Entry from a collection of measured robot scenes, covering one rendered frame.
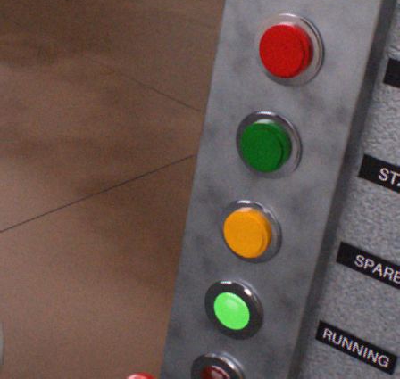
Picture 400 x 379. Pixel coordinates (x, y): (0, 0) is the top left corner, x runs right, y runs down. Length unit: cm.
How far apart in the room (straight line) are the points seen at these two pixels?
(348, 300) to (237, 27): 16
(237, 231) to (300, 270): 4
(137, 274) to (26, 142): 92
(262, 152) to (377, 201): 6
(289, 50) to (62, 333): 223
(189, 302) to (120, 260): 243
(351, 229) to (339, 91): 8
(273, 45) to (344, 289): 14
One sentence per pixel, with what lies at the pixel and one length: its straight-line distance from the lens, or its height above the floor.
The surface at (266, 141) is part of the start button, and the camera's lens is 47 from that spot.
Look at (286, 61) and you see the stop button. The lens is 45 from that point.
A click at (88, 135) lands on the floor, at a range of 372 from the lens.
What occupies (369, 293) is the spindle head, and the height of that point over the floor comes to 135.
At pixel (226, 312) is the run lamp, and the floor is 132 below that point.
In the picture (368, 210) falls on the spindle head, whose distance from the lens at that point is 49.
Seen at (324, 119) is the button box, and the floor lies 144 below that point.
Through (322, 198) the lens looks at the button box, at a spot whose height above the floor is 140.
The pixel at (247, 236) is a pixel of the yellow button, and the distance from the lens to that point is 49.
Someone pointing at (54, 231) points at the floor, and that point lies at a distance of 308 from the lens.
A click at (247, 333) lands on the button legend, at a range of 53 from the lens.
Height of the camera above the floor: 162
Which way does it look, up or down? 28 degrees down
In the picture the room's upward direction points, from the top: 10 degrees clockwise
